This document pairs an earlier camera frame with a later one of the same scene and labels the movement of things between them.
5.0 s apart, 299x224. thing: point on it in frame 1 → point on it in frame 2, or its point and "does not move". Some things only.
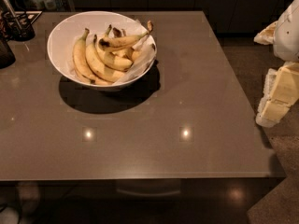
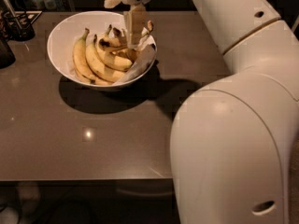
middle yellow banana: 98,66 does not move
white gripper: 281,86 → 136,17
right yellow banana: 111,60 does not move
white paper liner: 144,57 does not move
